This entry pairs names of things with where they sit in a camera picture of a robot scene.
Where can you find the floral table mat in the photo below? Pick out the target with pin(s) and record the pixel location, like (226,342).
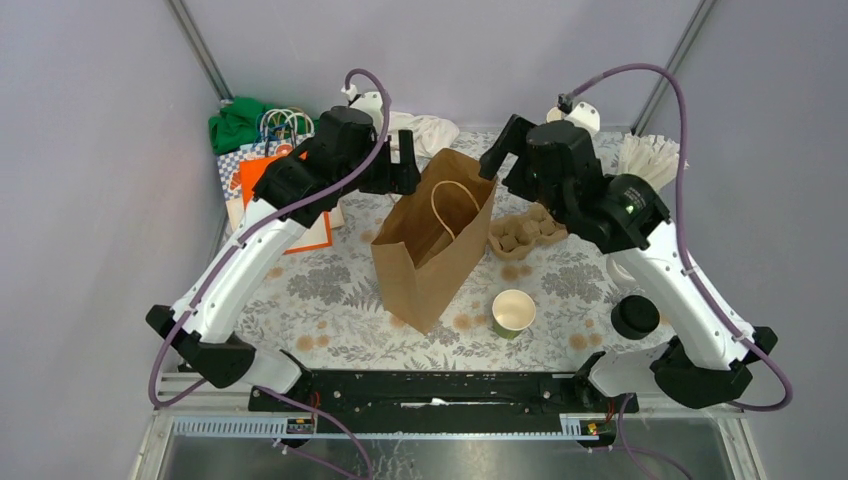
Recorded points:
(324,306)

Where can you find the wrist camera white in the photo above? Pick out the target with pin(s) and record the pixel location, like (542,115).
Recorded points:
(370,103)
(582,114)

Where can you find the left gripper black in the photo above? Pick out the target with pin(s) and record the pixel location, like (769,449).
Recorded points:
(403,176)

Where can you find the blue checkered paper bag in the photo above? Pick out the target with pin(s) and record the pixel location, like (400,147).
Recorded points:
(229,172)

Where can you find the white slotted cable duct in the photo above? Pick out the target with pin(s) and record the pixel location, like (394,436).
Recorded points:
(296,428)

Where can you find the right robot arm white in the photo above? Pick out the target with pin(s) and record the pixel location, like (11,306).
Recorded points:
(707,361)

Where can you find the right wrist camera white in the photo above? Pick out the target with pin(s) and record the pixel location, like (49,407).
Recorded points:
(582,114)

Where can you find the green paper cup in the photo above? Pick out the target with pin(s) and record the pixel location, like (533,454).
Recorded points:
(514,311)

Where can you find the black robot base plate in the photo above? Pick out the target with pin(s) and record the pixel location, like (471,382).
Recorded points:
(391,398)

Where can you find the black cup lids stack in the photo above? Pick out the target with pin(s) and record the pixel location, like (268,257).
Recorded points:
(634,318)

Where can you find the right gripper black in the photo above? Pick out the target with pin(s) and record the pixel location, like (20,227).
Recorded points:
(511,140)

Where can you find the white wrapped straws bundle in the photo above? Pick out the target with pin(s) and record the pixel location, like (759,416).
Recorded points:
(653,158)

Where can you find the green cloth bag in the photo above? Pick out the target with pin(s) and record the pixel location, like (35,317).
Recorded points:
(243,120)

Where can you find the brown pulp cup carrier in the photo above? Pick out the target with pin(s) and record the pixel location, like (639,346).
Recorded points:
(513,237)

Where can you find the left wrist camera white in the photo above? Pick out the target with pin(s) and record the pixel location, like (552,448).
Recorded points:
(370,103)

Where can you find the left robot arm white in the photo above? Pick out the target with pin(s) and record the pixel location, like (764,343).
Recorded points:
(201,325)

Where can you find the brown paper bag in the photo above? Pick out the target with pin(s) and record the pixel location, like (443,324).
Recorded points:
(432,240)

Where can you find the white cloth bag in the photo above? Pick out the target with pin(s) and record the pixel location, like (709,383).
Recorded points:
(430,133)

